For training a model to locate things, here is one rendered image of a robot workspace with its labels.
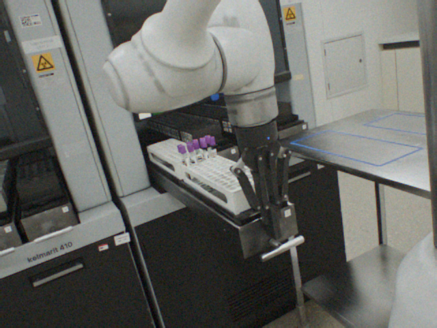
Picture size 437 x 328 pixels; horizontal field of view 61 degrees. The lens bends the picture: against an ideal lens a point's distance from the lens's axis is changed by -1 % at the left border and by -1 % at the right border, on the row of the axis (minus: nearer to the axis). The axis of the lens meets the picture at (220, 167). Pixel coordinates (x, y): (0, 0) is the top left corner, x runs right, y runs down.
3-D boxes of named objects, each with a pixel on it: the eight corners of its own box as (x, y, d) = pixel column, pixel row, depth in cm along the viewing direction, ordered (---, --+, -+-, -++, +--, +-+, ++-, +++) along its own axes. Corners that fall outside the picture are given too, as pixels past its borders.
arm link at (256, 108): (214, 95, 69) (221, 126, 70) (239, 97, 61) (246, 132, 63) (256, 84, 72) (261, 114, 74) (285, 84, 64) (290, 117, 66)
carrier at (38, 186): (63, 190, 114) (56, 172, 113) (63, 192, 113) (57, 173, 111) (22, 203, 110) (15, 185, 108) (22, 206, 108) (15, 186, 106)
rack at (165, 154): (150, 163, 130) (145, 146, 128) (177, 154, 134) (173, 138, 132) (181, 184, 104) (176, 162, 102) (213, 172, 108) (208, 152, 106)
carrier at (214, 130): (220, 139, 135) (217, 122, 134) (223, 139, 134) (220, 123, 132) (192, 148, 131) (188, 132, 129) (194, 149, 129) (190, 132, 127)
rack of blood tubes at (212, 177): (184, 185, 103) (178, 164, 101) (216, 173, 107) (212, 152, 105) (237, 220, 77) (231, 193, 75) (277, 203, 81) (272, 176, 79)
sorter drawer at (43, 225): (28, 184, 164) (20, 165, 161) (60, 173, 169) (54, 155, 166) (29, 249, 100) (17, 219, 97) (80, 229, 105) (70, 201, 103)
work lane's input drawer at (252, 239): (147, 180, 135) (141, 157, 132) (182, 169, 140) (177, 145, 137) (255, 269, 71) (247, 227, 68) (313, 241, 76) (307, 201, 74)
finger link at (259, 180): (263, 154, 68) (257, 156, 68) (272, 210, 71) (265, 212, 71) (252, 150, 71) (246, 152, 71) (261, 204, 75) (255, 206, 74)
